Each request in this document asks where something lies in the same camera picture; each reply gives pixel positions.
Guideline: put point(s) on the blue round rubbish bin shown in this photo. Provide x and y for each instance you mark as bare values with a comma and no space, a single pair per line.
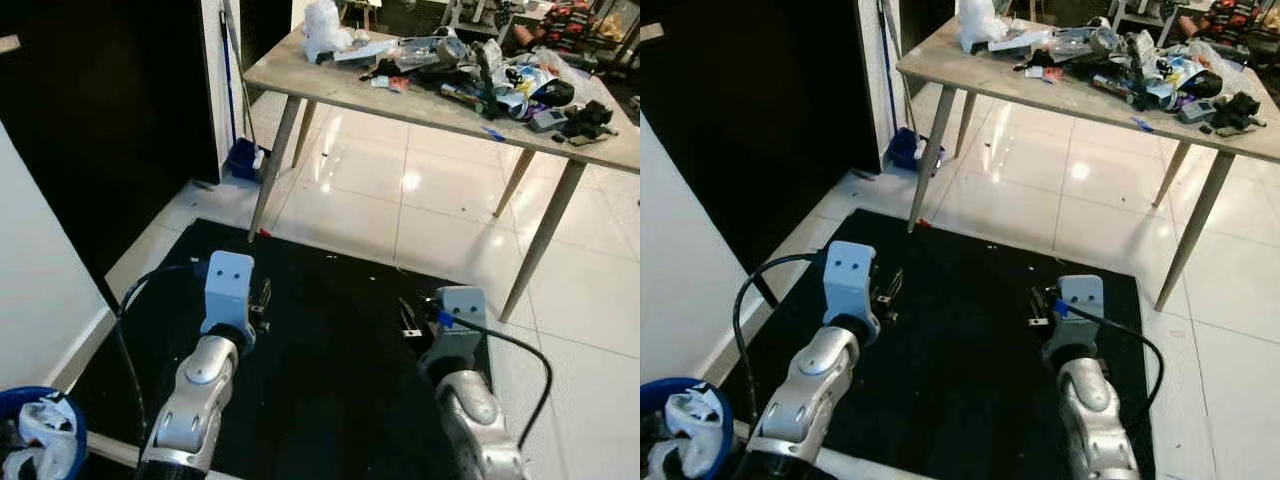
722,410
72,420

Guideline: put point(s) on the large black floor mat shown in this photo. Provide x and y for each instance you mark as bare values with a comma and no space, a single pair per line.
960,320
330,330

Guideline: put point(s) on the blue tape strip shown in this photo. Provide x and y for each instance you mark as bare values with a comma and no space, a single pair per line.
494,133
1143,124

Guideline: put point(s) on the wooden table with tapered legs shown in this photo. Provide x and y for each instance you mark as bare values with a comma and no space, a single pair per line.
1050,90
420,100

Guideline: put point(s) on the crumpled white plastic bag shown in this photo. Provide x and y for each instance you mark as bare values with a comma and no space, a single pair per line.
45,430
695,420

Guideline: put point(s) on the black door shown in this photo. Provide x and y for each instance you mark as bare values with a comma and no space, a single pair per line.
750,110
110,120

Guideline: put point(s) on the small red white packet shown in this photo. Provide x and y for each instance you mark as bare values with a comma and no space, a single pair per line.
390,83
1043,73

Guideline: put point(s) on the small grey device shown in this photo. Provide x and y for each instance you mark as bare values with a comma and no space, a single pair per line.
548,120
1197,111

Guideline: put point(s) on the black blocky device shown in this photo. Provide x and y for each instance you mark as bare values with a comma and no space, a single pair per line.
590,120
1240,112

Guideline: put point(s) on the black rounded case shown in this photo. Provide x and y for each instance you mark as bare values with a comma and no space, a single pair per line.
555,93
1203,84

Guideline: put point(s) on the clear plastic bag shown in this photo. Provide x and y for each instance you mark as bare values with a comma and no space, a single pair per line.
1085,42
435,52

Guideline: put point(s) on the small pale door label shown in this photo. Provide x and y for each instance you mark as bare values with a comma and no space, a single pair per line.
8,44
650,32

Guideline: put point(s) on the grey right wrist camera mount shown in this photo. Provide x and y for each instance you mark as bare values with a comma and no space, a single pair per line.
1082,305
462,320

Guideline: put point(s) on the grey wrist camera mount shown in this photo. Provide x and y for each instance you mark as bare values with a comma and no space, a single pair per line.
228,285
1082,305
850,275
462,320

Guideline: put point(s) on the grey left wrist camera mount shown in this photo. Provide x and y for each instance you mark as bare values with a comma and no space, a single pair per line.
850,275
228,285

